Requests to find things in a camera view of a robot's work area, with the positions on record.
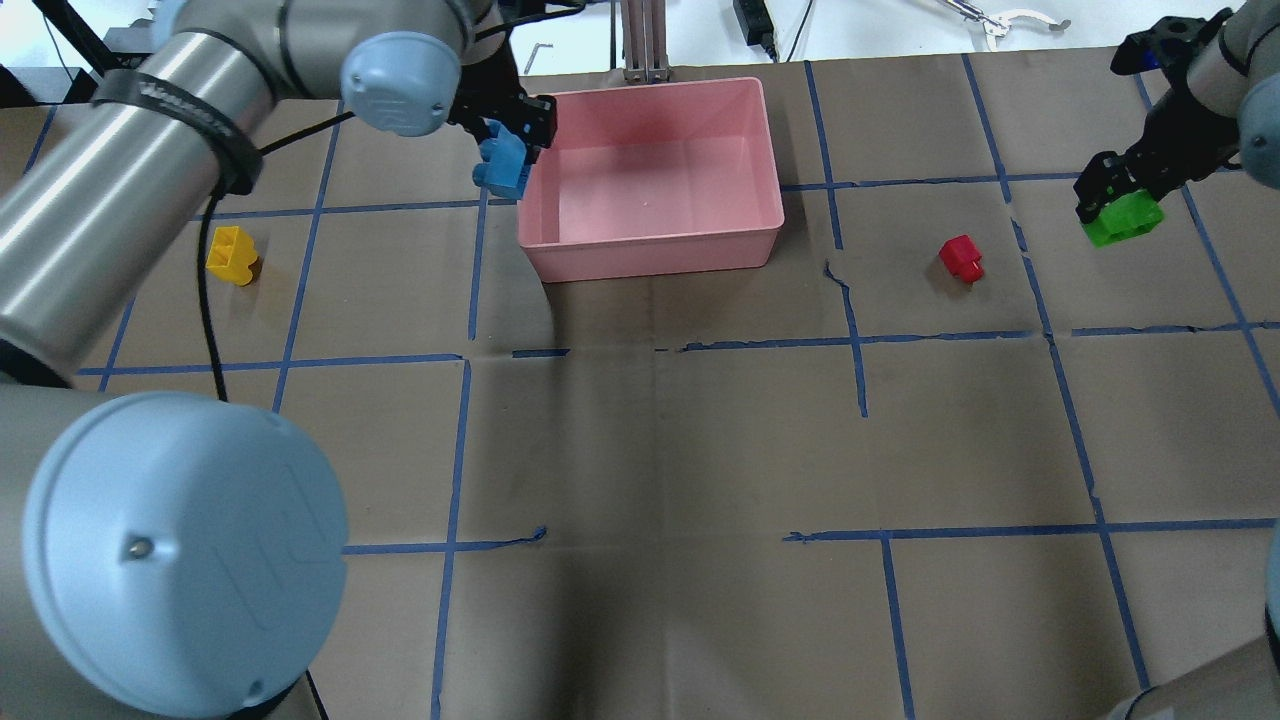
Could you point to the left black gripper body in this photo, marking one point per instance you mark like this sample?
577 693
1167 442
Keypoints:
497 103

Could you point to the red toy block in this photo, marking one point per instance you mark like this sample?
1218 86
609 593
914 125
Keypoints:
962 259

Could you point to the yellow toy block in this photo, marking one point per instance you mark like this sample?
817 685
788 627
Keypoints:
232 256

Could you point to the black power adapter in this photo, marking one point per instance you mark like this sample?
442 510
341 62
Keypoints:
756 26

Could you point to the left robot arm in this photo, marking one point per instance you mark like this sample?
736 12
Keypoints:
172 545

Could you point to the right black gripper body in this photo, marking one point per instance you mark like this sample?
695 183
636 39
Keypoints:
1172 137

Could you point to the pink plastic box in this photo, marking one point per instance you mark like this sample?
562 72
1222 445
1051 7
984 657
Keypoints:
654 180

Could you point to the aluminium frame post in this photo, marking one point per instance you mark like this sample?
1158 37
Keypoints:
644 42

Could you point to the blue toy block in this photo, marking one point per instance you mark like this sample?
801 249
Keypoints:
503 170

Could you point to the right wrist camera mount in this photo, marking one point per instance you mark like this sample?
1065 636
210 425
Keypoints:
1172 43

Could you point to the green toy block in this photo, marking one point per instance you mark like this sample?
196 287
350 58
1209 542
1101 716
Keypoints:
1128 216

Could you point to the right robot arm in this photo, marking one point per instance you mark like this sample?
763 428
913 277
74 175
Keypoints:
1221 104

